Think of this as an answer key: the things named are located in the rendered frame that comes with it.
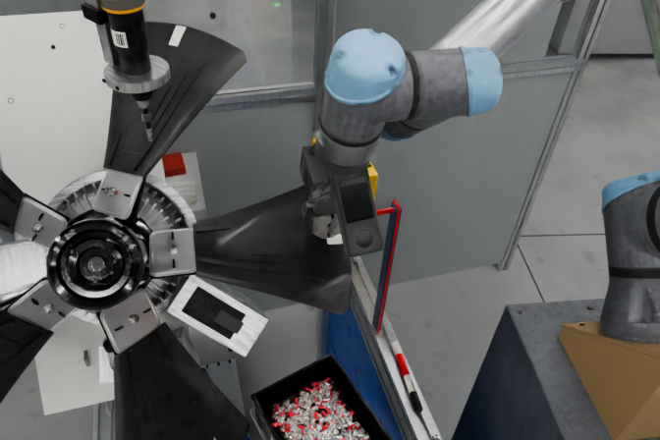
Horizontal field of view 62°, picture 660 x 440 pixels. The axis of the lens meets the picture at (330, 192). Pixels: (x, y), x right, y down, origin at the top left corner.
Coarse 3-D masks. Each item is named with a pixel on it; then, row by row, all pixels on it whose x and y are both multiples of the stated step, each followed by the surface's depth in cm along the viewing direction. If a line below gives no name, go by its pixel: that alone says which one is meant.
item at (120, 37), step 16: (112, 16) 55; (128, 16) 55; (112, 32) 57; (128, 32) 56; (144, 32) 58; (128, 48) 57; (144, 48) 58; (128, 64) 59; (144, 64) 59; (144, 96) 62
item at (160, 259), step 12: (156, 240) 80; (168, 240) 81; (180, 240) 81; (192, 240) 81; (156, 252) 79; (168, 252) 79; (180, 252) 79; (192, 252) 79; (156, 264) 77; (168, 264) 77; (180, 264) 77; (192, 264) 78; (156, 276) 75
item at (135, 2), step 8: (104, 0) 54; (112, 0) 54; (120, 0) 54; (128, 0) 54; (136, 0) 55; (144, 0) 56; (104, 8) 55; (112, 8) 54; (120, 8) 54; (128, 8) 54; (136, 8) 55
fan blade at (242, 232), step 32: (288, 192) 88; (192, 224) 83; (224, 224) 83; (256, 224) 84; (288, 224) 84; (224, 256) 78; (256, 256) 79; (288, 256) 80; (320, 256) 82; (256, 288) 77; (288, 288) 78; (320, 288) 79
